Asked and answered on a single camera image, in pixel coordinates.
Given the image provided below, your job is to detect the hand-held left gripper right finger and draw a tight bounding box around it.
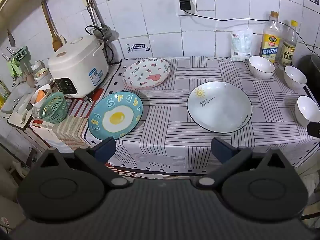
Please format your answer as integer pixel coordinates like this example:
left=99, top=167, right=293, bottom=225
left=196, top=137, right=294, bottom=190

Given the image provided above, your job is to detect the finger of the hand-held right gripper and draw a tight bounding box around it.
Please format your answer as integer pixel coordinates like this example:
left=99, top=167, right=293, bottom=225
left=307, top=121, right=320, bottom=138

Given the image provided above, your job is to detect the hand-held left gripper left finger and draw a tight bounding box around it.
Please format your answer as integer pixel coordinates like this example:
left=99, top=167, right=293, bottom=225
left=35, top=137, right=130, bottom=189

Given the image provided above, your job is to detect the white ribbed bowl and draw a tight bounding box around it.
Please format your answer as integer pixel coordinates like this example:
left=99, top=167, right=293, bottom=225
left=294, top=95, right=320, bottom=127
left=248, top=55, right=276, bottom=80
left=283, top=66, right=307, bottom=90

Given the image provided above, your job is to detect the blue fried egg plate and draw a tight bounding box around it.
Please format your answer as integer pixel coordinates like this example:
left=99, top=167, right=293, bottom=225
left=88, top=92, right=143, bottom=140

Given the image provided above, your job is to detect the white sun print plate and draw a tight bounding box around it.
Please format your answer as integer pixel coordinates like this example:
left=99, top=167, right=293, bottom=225
left=187, top=81, right=253, bottom=133

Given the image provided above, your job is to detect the pink rabbit print plate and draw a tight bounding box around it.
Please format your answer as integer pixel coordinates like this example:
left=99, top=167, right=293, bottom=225
left=122, top=58, right=171, bottom=90

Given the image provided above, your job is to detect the woven zigzag cloth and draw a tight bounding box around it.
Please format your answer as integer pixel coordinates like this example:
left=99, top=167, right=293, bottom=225
left=54, top=116, right=90, bottom=151

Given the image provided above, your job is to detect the red striped cloth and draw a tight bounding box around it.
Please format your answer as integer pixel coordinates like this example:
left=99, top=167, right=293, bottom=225
left=30, top=87, right=108, bottom=140

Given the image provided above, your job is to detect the striped tablecloth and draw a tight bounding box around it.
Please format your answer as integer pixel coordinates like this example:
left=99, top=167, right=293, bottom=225
left=85, top=56, right=320, bottom=178

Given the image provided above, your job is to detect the black wok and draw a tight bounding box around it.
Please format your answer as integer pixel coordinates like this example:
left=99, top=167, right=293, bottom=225
left=298, top=54, right=320, bottom=87

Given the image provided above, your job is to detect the green plastic basket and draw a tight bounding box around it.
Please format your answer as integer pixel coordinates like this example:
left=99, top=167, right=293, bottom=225
left=39, top=92, right=68, bottom=124

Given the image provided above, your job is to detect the clear vinegar bottle yellow cap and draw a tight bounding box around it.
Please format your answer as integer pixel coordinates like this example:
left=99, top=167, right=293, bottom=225
left=278, top=20, right=300, bottom=70

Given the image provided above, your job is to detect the white patterned bowl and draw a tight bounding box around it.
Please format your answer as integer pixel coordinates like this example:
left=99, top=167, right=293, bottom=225
left=30, top=84, right=52, bottom=107

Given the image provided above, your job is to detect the white rice cooker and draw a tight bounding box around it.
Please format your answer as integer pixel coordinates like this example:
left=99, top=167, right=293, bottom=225
left=47, top=34, right=110, bottom=98

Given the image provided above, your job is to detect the white plastic tray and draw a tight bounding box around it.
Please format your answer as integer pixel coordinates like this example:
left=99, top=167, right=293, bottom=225
left=7, top=100, right=34, bottom=131

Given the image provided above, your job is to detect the yellow label cooking wine bottle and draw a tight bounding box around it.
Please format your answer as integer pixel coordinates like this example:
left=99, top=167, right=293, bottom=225
left=259, top=11, right=281, bottom=64

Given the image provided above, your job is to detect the small patterned bowl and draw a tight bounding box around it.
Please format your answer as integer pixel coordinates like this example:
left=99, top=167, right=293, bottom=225
left=34, top=67, right=50, bottom=82

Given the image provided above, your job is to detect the white salt bag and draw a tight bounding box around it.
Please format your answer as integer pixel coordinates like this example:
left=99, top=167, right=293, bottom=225
left=230, top=29, right=253, bottom=62

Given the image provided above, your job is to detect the hanging metal ladle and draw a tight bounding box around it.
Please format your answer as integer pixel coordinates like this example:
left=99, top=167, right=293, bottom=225
left=79, top=0, right=105, bottom=37
left=84, top=0, right=112, bottom=40

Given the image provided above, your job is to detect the yellow oil bottle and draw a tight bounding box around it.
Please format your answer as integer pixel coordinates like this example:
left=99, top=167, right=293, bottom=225
left=0, top=80, right=10, bottom=107

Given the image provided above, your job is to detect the green plastic holder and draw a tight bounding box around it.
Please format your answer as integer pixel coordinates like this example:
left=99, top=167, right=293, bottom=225
left=7, top=46, right=31, bottom=78

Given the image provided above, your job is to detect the wooden spatula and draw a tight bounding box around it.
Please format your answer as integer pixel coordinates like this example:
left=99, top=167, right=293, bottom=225
left=41, top=0, right=66, bottom=52

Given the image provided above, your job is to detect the hanging dark utensil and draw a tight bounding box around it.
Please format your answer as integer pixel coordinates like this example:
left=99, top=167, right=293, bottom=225
left=6, top=29, right=16, bottom=47

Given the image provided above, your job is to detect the black rice cooker cord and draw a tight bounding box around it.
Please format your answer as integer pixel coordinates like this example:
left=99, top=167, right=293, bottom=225
left=85, top=25, right=116, bottom=66

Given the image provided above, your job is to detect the white wall sticker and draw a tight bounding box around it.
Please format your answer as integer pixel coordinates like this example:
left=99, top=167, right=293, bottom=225
left=126, top=42, right=150, bottom=54

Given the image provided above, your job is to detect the black power cable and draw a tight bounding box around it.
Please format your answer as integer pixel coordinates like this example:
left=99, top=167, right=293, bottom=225
left=184, top=9, right=320, bottom=55

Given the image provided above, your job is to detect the white wall socket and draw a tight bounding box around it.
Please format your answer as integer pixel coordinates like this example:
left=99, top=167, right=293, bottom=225
left=176, top=0, right=197, bottom=17

